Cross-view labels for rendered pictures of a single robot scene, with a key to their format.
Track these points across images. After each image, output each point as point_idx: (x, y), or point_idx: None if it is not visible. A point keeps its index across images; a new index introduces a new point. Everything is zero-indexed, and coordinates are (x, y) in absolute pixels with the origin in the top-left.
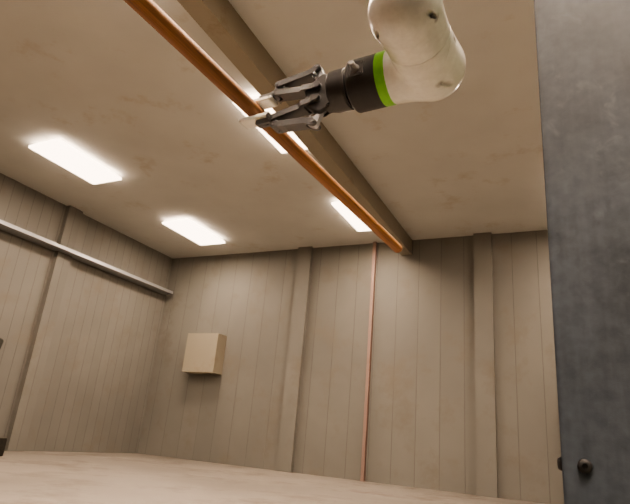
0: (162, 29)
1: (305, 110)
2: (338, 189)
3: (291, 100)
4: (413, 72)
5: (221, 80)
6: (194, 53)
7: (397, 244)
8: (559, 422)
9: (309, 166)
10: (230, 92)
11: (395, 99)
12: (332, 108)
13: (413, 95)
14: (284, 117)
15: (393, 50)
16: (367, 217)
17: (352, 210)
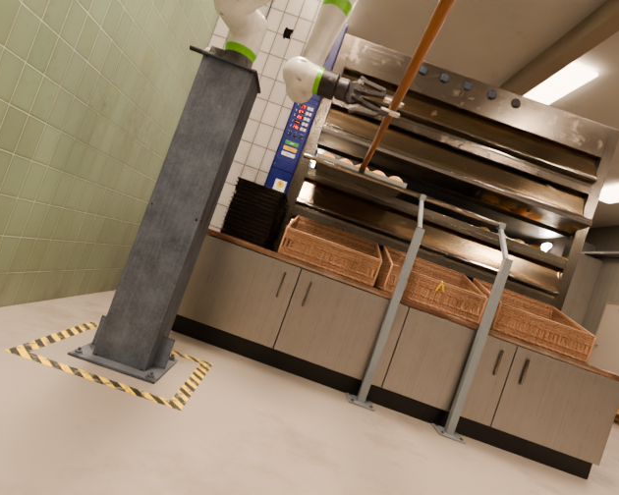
0: (379, 134)
1: (360, 103)
2: (410, 63)
3: (375, 94)
4: (297, 93)
5: (383, 121)
6: (380, 127)
7: None
8: (211, 218)
9: (401, 86)
10: (385, 119)
11: (309, 91)
12: (342, 101)
13: (301, 89)
14: (370, 109)
15: (301, 99)
16: (427, 27)
17: (423, 47)
